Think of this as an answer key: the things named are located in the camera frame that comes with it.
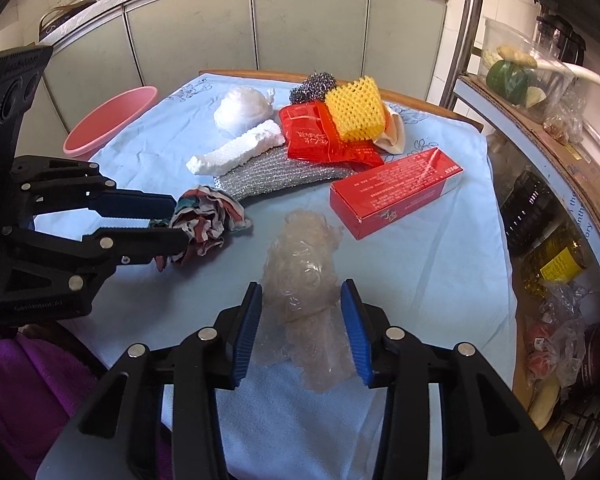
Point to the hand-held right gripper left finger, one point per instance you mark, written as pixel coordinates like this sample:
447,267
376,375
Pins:
247,335

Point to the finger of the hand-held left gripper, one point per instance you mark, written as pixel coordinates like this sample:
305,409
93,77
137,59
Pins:
140,205
150,245

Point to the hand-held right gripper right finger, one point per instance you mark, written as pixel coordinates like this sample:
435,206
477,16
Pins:
355,335

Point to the patterned cloth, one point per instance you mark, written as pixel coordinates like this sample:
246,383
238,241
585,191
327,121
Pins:
210,220

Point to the clear bubble wrap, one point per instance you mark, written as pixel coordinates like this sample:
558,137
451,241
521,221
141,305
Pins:
302,270

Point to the steel wool ball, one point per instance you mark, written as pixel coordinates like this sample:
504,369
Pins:
312,87

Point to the pink plastic basin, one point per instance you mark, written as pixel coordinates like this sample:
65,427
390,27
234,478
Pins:
107,120

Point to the light blue floral tablecloth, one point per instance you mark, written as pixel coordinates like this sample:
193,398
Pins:
430,280

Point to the white foam piece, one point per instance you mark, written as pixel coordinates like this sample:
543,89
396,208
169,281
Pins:
235,150

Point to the white plastic bag ball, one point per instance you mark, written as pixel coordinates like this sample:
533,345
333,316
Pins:
240,110

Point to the silver scouring cloth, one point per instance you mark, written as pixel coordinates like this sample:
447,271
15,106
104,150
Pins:
280,172

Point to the red cardboard box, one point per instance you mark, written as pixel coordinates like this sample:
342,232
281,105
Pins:
395,195

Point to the red plastic wrapper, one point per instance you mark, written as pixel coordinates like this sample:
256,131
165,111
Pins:
310,132

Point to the person's purple clothing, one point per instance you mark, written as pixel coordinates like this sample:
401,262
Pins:
25,400

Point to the crumpled clear plastic bag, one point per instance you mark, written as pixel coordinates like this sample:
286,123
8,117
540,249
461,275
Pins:
555,340

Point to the yellow label oil bottle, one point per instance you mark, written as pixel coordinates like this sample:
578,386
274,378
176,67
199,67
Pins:
555,265

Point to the yellow foam fruit net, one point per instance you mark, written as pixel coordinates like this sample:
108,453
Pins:
355,107

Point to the grey kitchen cabinet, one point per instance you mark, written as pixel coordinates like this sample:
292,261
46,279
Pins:
305,30

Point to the green squash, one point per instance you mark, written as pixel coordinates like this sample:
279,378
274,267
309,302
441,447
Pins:
505,80

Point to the small bag of spices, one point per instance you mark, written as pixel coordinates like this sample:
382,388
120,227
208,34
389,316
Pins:
562,120

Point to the metal shelf rack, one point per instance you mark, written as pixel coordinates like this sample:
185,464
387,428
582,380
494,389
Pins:
467,35

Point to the ginger root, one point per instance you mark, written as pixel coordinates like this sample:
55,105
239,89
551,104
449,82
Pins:
517,55

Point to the clear plastic container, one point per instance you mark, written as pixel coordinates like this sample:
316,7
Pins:
525,50

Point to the white scallion stalk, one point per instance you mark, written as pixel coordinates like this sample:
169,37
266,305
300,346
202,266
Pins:
575,71

